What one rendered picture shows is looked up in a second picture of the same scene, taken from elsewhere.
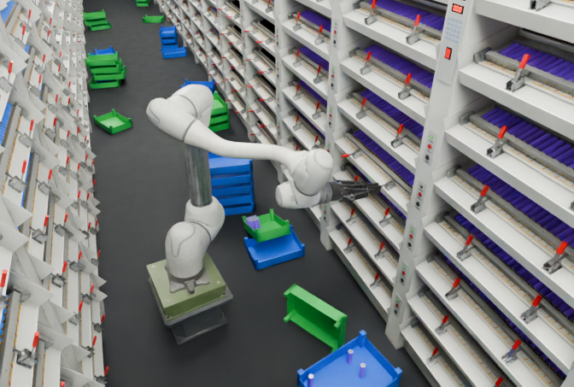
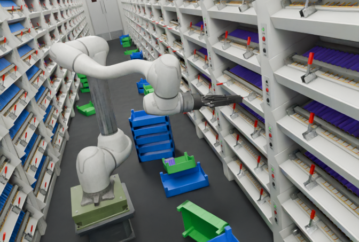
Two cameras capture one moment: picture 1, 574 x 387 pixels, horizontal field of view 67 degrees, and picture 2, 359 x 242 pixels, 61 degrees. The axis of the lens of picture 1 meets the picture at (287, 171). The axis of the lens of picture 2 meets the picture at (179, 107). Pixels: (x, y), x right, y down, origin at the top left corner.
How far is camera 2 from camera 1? 0.63 m
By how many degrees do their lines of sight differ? 17
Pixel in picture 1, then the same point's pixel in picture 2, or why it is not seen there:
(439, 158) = (272, 46)
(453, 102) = not seen: outside the picture
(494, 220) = (324, 84)
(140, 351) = not seen: outside the picture
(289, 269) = (195, 196)
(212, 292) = (115, 205)
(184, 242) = (87, 159)
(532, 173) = (341, 14)
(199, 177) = (102, 109)
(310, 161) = (157, 63)
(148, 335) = not seen: outside the picture
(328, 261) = (228, 189)
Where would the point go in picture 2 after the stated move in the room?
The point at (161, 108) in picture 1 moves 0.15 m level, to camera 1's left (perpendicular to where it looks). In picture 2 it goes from (57, 47) to (30, 51)
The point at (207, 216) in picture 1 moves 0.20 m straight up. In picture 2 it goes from (111, 143) to (102, 110)
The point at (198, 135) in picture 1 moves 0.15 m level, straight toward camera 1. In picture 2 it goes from (83, 63) to (75, 71)
